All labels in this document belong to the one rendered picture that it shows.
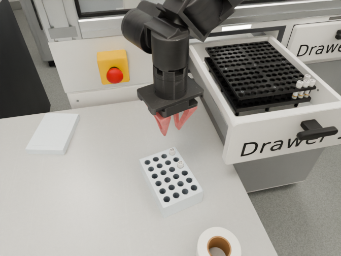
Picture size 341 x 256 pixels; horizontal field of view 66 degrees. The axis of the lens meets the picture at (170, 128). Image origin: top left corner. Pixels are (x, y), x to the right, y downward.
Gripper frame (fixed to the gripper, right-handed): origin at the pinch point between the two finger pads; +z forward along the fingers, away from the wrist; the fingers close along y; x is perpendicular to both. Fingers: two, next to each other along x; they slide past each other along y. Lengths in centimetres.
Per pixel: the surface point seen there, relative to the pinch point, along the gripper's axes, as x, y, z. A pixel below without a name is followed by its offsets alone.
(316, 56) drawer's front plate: -8, -56, 4
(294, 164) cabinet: -5, -70, 62
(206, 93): -6.3, -13.2, 0.7
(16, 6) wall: -358, 15, 83
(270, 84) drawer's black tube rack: 1.9, -23.8, -3.3
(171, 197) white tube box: 9.9, 5.4, 6.9
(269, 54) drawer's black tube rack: -7.8, -33.4, -3.2
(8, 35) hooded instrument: -114, 26, 20
